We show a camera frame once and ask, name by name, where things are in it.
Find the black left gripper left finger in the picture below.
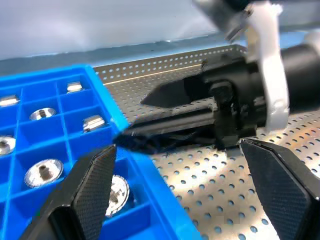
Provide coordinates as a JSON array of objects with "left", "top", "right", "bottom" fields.
[{"left": 19, "top": 144, "right": 118, "bottom": 240}]

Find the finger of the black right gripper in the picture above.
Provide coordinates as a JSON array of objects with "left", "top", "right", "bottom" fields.
[
  {"left": 113, "top": 104, "right": 220, "bottom": 155},
  {"left": 139, "top": 74, "right": 219, "bottom": 109}
]

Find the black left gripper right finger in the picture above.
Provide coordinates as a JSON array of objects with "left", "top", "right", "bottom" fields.
[{"left": 239, "top": 138, "right": 320, "bottom": 240}]

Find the metal roller with ribbed rim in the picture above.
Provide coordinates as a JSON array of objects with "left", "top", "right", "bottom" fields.
[
  {"left": 0, "top": 135, "right": 17, "bottom": 156},
  {"left": 104, "top": 174, "right": 131, "bottom": 218},
  {"left": 29, "top": 107, "right": 57, "bottom": 121},
  {"left": 0, "top": 94, "right": 21, "bottom": 108},
  {"left": 24, "top": 158, "right": 65, "bottom": 189},
  {"left": 82, "top": 114, "right": 106, "bottom": 133},
  {"left": 66, "top": 81, "right": 83, "bottom": 94}
]

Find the perforated steel tray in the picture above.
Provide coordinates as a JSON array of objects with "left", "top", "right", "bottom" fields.
[{"left": 93, "top": 44, "right": 320, "bottom": 240}]

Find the blue plastic compartment tray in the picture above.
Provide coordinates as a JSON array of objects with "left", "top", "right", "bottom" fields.
[{"left": 0, "top": 64, "right": 203, "bottom": 240}]

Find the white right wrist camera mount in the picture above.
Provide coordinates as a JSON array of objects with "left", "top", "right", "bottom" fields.
[{"left": 243, "top": 1, "right": 291, "bottom": 133}]

